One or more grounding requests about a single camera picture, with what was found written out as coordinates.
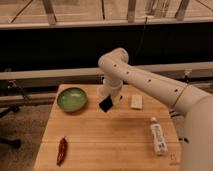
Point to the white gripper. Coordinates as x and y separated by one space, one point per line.
108 94

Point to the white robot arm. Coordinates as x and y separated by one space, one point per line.
195 104

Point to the green ceramic bowl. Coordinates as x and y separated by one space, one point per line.
72 99

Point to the dried red chili pepper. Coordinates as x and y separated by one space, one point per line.
62 149

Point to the white plastic bottle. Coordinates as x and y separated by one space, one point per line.
160 146

